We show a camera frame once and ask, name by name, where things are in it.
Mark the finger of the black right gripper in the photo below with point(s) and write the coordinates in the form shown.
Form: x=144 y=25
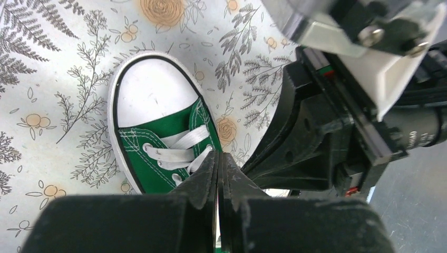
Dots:
x=307 y=137

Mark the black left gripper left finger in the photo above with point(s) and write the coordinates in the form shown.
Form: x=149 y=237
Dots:
x=183 y=220

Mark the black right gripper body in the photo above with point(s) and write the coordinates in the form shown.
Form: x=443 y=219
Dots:
x=355 y=147

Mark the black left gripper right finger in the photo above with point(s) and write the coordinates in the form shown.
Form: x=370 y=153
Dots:
x=253 y=221

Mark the green canvas sneaker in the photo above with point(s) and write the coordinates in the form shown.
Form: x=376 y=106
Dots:
x=160 y=126

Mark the floral table mat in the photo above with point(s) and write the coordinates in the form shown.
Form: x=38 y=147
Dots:
x=56 y=61

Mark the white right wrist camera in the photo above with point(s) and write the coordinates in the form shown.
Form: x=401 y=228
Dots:
x=381 y=43

